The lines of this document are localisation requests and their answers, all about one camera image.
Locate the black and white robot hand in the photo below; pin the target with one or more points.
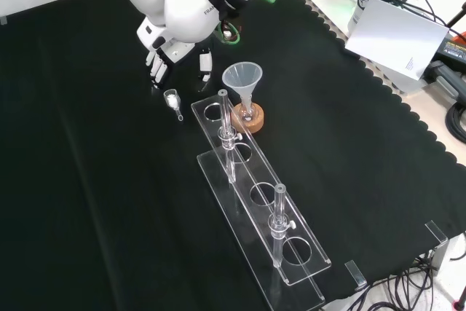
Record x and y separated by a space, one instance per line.
174 50

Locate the clear weighing funnel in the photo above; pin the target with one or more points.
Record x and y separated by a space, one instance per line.
171 99

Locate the clear acrylic funnel stand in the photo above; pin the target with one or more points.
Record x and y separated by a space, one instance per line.
226 121

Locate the white paper card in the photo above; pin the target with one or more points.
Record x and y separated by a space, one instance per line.
397 34

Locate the small round-bottom glass flask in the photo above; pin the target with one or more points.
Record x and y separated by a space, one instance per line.
248 114

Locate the pale board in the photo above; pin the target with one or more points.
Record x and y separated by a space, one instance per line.
327 1

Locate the black box with orange label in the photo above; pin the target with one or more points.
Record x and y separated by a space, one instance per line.
453 52

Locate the translucent plastic funnel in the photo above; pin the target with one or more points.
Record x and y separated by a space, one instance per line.
242 78

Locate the black power adapter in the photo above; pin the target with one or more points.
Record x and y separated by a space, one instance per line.
442 78

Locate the grey tape strip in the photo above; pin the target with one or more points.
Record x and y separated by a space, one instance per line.
3 20

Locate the black tripod leg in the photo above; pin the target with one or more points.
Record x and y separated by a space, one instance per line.
457 17

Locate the black bench cloth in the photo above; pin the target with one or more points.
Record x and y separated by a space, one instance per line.
109 161

